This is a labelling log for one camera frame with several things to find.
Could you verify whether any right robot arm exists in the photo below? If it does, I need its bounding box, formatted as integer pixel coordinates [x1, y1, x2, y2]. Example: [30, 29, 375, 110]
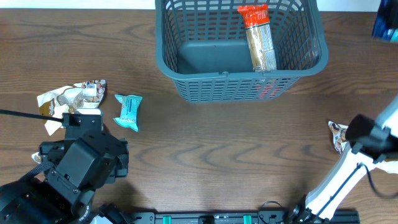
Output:
[284, 98, 397, 223]

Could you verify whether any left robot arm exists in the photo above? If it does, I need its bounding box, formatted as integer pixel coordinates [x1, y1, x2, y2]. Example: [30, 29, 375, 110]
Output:
[1, 109, 129, 223]

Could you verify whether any beige snack pouch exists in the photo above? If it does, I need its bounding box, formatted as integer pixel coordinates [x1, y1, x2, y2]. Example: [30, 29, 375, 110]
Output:
[328, 121, 398, 174]
[31, 152, 42, 164]
[37, 80, 106, 118]

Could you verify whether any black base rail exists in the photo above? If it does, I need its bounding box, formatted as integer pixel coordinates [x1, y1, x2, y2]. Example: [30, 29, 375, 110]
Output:
[93, 200, 361, 224]

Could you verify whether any grey plastic laundry basket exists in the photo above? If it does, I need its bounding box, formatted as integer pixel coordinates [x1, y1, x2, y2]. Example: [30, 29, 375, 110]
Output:
[155, 0, 328, 103]

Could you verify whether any teal snack wrapper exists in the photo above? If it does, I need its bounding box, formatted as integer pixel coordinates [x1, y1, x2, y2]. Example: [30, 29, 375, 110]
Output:
[114, 95, 143, 132]

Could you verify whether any blue Kleenex tissue pack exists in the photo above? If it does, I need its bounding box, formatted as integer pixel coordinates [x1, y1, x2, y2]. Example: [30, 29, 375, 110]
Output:
[372, 0, 397, 43]

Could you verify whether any orange spaghetti pasta package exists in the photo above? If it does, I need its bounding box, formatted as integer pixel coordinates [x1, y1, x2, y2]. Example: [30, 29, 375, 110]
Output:
[238, 4, 277, 72]

